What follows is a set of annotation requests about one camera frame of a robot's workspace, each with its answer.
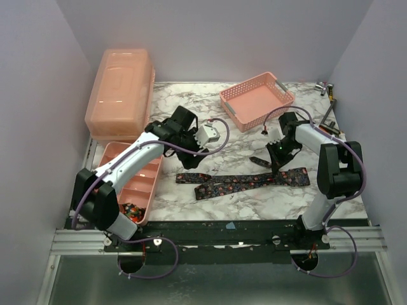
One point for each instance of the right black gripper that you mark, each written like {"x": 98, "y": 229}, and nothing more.
{"x": 280, "y": 155}

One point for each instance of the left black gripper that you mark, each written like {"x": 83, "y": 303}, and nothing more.
{"x": 190, "y": 161}

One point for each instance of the dark floral necktie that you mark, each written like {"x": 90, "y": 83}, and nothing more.
{"x": 212, "y": 186}

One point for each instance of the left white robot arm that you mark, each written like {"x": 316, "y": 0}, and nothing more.
{"x": 95, "y": 192}

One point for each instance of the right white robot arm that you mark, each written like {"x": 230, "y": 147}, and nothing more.
{"x": 340, "y": 170}

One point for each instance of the grey metal clamp tool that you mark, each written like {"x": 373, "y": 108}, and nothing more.
{"x": 321, "y": 86}

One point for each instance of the pink divided organizer tray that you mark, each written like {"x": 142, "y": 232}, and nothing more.
{"x": 139, "y": 189}

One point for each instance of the pink perforated basket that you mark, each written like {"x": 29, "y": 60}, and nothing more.
{"x": 249, "y": 103}

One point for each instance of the rolled floral tie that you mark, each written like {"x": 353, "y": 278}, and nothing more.
{"x": 133, "y": 212}

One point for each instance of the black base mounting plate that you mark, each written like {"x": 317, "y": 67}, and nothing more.
{"x": 212, "y": 242}

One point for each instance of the pink translucent storage box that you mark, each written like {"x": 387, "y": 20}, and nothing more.
{"x": 120, "y": 101}

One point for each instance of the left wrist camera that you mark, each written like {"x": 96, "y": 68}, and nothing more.
{"x": 206, "y": 134}

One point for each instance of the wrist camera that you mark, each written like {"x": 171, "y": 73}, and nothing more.
{"x": 272, "y": 135}
{"x": 206, "y": 134}

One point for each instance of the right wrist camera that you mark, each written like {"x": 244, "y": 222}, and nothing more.
{"x": 272, "y": 135}

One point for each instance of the aluminium rail frame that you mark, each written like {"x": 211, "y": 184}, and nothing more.
{"x": 79, "y": 241}

